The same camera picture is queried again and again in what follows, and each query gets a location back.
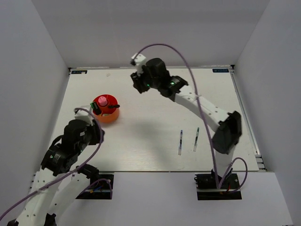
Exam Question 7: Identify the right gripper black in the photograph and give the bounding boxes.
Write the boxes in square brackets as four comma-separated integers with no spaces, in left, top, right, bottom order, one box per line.
[130,65,160,95]

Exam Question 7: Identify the green capped black highlighter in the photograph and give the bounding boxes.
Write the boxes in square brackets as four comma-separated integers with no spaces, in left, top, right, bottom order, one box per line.
[90,101,102,115]

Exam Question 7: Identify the pink capped clear marker tube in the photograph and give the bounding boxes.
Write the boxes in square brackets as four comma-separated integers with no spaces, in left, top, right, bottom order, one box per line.
[97,96,109,107]

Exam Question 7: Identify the black handled scissors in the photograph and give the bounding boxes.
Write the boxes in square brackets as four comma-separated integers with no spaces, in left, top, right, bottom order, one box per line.
[108,104,120,109]

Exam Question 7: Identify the blue gel pen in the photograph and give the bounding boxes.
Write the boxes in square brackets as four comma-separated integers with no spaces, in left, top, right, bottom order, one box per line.
[178,130,183,156]

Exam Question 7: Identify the green gel pen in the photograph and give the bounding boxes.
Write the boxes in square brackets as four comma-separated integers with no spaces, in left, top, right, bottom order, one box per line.
[193,127,199,152]

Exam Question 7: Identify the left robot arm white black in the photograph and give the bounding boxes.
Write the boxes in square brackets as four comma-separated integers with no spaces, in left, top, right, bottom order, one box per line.
[8,119,103,226]

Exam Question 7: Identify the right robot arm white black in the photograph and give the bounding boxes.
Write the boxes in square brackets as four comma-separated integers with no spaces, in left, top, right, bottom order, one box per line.
[130,54,242,188]

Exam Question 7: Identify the red round pen holder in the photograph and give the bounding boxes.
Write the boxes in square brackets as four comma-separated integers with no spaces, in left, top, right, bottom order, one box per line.
[92,94,119,124]

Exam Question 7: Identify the left blue table label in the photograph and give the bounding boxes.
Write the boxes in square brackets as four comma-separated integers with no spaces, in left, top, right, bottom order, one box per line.
[71,70,87,74]

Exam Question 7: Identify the blue table label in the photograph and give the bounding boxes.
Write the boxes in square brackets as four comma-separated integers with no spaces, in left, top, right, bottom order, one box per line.
[212,68,229,73]
[71,70,87,74]

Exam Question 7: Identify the right blue table label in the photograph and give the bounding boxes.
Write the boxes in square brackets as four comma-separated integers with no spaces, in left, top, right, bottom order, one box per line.
[212,68,229,73]

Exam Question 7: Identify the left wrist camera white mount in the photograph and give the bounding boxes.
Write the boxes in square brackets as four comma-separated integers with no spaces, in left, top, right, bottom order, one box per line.
[74,105,93,125]

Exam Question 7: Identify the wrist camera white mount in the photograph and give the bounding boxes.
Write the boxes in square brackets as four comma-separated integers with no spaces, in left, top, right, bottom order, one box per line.
[130,53,147,75]
[74,105,93,125]

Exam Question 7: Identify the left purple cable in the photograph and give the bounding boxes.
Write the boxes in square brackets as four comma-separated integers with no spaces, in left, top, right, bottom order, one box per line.
[0,107,111,219]

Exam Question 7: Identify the purple cable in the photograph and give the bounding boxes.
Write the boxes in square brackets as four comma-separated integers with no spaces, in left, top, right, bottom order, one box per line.
[136,43,248,193]
[0,107,111,219]

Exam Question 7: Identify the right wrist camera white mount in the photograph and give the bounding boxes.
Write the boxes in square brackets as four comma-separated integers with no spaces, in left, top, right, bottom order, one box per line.
[130,53,147,75]

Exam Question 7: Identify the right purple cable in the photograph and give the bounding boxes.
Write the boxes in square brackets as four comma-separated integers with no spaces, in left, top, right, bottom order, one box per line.
[136,43,248,193]

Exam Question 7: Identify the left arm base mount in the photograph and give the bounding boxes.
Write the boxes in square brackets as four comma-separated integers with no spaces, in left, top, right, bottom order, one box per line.
[76,173,114,200]

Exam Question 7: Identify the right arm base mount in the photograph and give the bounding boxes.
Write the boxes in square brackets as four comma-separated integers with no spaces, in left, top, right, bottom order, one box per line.
[194,173,243,201]

